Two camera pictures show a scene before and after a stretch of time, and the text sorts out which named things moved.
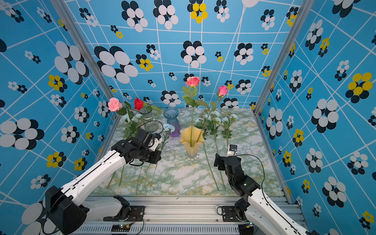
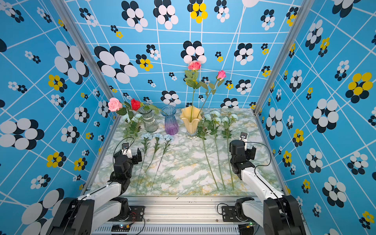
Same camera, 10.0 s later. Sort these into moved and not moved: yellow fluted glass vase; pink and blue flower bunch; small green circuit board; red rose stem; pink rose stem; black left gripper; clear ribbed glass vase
Moved: yellow fluted glass vase; black left gripper; red rose stem; pink and blue flower bunch
Not moved: small green circuit board; pink rose stem; clear ribbed glass vase
